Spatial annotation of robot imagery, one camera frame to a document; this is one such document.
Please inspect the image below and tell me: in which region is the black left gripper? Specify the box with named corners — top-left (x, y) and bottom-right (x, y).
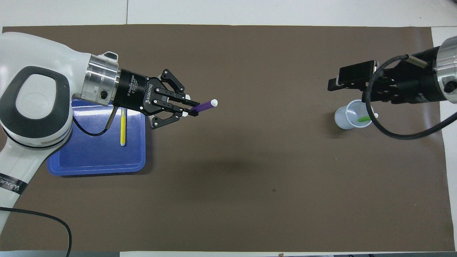
top-left (115, 69), bottom-right (199, 130)

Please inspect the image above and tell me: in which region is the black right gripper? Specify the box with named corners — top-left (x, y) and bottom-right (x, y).
top-left (327, 47), bottom-right (442, 104)

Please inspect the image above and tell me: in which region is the purple pen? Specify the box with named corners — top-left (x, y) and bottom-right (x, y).
top-left (190, 99), bottom-right (218, 113)

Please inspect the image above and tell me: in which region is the yellow pen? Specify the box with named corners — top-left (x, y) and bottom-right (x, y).
top-left (120, 108), bottom-right (127, 146)

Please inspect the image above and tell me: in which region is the pale blue mesh pen cup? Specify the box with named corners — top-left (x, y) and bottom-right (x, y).
top-left (334, 99), bottom-right (375, 130)

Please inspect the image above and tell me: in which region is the brown table mat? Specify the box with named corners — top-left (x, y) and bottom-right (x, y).
top-left (0, 24), bottom-right (456, 252)

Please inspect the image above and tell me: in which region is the blue plastic tray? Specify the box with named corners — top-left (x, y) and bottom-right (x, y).
top-left (47, 99), bottom-right (146, 176)

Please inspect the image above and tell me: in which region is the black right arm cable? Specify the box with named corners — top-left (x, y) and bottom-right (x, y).
top-left (366, 54), bottom-right (457, 140)

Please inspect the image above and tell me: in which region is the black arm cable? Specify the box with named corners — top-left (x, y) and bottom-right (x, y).
top-left (0, 106), bottom-right (117, 257)
top-left (366, 54), bottom-right (457, 140)

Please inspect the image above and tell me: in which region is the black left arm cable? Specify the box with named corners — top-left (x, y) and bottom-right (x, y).
top-left (0, 106), bottom-right (117, 257)

